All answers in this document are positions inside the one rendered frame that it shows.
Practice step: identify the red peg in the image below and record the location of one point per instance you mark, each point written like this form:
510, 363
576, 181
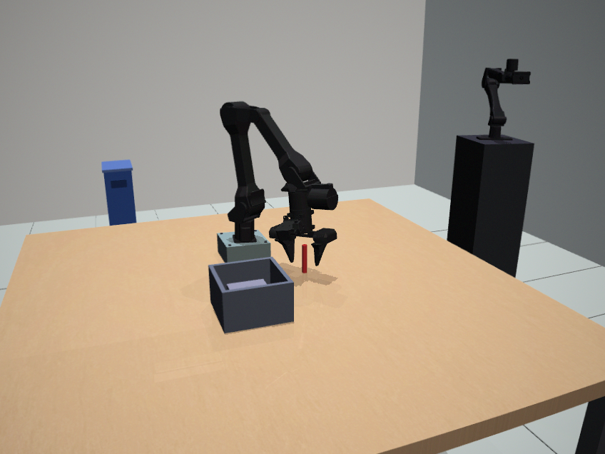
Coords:
304, 258

